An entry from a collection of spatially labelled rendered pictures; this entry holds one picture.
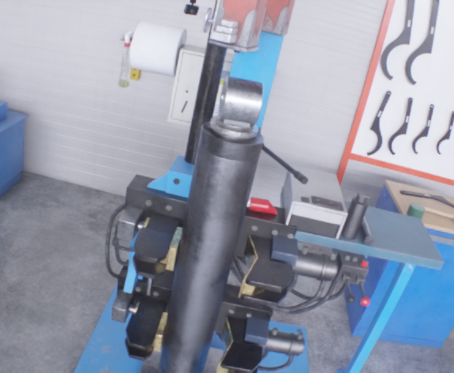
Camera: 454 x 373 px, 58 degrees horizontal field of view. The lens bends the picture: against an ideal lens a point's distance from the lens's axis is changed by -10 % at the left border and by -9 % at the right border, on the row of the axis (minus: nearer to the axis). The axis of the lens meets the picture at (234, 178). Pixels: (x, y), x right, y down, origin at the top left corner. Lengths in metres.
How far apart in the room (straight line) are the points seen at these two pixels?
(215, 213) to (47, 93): 2.71
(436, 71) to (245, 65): 2.12
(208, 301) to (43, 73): 2.75
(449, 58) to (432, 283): 1.75
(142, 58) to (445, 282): 2.29
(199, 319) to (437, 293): 1.75
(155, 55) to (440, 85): 2.30
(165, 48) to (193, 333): 1.37
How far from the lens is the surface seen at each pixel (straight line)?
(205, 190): 1.50
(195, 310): 1.79
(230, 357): 1.96
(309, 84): 3.50
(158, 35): 2.32
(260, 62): 1.84
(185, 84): 2.33
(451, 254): 2.90
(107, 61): 3.71
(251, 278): 1.61
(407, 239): 2.14
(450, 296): 3.12
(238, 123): 1.47
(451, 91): 3.75
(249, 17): 1.20
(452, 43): 3.68
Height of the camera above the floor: 1.95
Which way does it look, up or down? 24 degrees down
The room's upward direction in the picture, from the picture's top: 13 degrees clockwise
